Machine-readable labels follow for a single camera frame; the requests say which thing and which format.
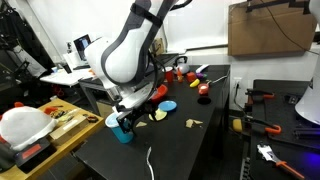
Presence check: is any white plastic fork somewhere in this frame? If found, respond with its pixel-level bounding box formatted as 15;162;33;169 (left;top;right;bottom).
206;75;229;86

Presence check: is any black tool case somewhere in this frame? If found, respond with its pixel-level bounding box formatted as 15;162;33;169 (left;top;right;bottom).
0;136;58;174

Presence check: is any small red cup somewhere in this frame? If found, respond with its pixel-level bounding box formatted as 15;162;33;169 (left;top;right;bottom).
197;82;210;97

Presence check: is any teal plastic cup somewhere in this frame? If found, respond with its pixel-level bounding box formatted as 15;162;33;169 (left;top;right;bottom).
104;112;135;145

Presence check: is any open laptop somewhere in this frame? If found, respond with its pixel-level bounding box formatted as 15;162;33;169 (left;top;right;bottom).
72;33;93;63

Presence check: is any orange toy bottle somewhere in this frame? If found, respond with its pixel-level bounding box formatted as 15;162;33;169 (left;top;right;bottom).
176;67;184;84

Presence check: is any black strap ring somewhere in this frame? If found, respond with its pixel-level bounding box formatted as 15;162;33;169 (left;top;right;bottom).
86;114;100;124

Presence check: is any red cube block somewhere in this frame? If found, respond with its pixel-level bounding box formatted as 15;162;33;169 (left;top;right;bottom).
185;71;198;84

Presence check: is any white desk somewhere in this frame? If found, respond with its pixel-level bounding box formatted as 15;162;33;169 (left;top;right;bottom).
39;64;98;88

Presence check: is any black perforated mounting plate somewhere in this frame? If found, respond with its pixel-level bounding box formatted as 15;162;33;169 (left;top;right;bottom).
248;79;320;180

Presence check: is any yellow round pad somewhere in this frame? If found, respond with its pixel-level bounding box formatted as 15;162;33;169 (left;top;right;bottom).
232;118;244;133

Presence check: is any white cable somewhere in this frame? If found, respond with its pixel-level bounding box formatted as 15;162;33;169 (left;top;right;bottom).
145;146;155;180

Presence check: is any yellow toy banana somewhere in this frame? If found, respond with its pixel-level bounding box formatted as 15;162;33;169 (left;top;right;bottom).
189;78;201;89

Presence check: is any black power cable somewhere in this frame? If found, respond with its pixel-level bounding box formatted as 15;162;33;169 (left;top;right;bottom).
233;83;249;118

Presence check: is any silver clamp orange handle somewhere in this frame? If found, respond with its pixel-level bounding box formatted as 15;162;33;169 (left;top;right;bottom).
256;143;306;180

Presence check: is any cardboard box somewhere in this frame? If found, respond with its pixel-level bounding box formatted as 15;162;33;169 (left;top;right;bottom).
227;0;318;57

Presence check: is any pale round plate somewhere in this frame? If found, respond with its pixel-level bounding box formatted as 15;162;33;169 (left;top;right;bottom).
148;108;169;122

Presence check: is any yellow wooden table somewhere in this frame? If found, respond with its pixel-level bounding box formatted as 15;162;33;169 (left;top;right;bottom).
0;97;106;180

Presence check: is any red object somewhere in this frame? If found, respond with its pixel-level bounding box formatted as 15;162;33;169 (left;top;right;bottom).
51;84;66;98

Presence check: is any orange handled tool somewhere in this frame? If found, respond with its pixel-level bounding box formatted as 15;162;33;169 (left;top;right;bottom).
43;105;64;115

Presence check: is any tan wooden block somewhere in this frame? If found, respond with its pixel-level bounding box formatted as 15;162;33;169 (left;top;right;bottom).
49;113;88;140

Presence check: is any blue round plate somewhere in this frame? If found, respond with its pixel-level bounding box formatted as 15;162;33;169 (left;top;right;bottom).
157;100;178;113

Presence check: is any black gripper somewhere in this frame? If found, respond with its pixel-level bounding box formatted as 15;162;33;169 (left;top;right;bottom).
116;101;157;135

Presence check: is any grey kettle black handle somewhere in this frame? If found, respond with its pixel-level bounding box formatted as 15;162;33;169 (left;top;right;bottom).
173;55;191;75

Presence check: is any white wall outlet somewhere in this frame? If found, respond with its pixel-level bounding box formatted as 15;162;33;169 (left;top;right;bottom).
233;77;243;89

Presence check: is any red plastic cup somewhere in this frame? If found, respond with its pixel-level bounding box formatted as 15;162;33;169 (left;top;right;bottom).
164;66;175;84

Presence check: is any white domed cover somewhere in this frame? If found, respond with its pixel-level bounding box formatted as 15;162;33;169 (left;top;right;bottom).
0;105;59;152

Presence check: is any black clamp orange handle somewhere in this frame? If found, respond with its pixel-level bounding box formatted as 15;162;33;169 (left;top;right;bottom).
244;88;277;106
242;114;283;136

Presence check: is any red plastic bowl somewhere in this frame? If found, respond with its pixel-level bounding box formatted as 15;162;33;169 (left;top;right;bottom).
149;83;169;104

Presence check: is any black hanging clothing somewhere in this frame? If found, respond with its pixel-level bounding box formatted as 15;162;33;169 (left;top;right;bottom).
0;0;56;88

